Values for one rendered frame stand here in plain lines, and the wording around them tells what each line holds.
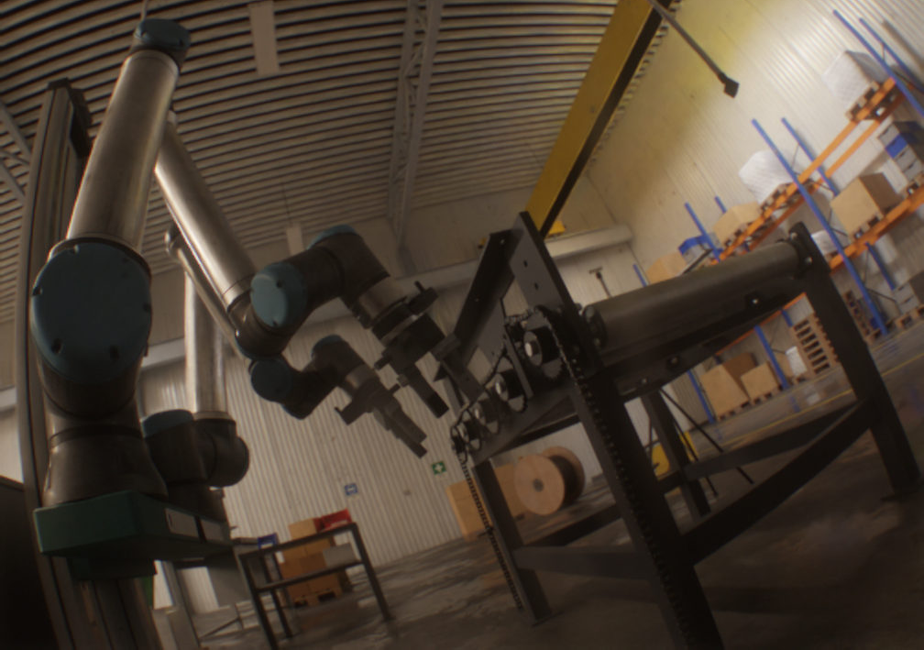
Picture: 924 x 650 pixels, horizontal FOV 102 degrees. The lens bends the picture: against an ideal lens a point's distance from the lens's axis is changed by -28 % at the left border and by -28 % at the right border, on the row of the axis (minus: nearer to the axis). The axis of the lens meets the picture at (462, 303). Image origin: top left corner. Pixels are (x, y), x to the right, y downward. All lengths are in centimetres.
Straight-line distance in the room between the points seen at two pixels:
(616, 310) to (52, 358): 108
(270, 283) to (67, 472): 39
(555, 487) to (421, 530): 438
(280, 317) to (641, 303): 83
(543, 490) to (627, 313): 716
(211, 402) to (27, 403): 58
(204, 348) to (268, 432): 1069
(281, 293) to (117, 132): 36
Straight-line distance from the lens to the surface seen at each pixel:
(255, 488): 1195
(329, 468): 1176
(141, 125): 86
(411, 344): 80
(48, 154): 128
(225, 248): 92
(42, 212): 117
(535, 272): 122
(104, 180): 77
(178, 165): 102
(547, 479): 817
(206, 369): 141
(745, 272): 152
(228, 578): 550
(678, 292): 133
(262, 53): 740
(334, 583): 706
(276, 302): 76
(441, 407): 91
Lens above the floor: 59
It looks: 21 degrees up
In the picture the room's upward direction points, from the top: 22 degrees counter-clockwise
